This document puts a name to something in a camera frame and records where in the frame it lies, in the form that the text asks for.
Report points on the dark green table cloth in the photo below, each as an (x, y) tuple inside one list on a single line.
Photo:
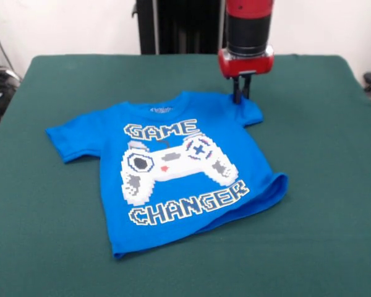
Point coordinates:
[(296, 185)]

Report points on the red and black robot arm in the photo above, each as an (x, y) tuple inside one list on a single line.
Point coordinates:
[(250, 28)]

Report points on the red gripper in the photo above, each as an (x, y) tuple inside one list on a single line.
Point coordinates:
[(247, 66)]

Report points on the blue laundry item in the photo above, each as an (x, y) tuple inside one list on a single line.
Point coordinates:
[(111, 185)]

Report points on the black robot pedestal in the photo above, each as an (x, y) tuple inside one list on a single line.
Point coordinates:
[(179, 28)]

